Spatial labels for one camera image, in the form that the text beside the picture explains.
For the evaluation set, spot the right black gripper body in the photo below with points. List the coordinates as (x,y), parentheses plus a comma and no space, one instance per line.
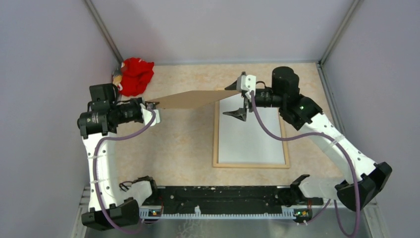
(266,98)

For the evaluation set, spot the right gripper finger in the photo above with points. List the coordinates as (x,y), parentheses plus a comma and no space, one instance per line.
(240,113)
(236,85)

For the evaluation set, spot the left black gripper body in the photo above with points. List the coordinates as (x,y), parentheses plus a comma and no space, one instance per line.
(129,111)

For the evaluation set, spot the printed photo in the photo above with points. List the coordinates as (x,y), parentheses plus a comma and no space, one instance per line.
(251,134)

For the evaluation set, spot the brown frame backing board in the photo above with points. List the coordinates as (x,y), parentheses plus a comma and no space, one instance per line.
(191,99)

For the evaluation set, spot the wooden picture frame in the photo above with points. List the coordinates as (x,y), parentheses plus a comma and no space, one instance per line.
(251,166)

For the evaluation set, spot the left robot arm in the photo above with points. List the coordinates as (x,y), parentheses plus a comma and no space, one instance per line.
(110,207)

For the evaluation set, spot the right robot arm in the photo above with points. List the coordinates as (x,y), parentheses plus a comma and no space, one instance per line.
(362,178)

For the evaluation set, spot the red crumpled cloth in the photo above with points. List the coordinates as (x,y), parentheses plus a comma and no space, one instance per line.
(132,76)

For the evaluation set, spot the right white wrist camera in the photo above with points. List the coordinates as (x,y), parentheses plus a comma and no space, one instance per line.
(246,83)

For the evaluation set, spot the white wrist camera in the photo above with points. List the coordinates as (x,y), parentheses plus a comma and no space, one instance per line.
(151,117)
(246,83)

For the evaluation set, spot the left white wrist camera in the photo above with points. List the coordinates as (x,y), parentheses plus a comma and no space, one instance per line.
(151,117)

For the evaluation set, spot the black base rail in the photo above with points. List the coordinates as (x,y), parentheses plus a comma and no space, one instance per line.
(226,200)

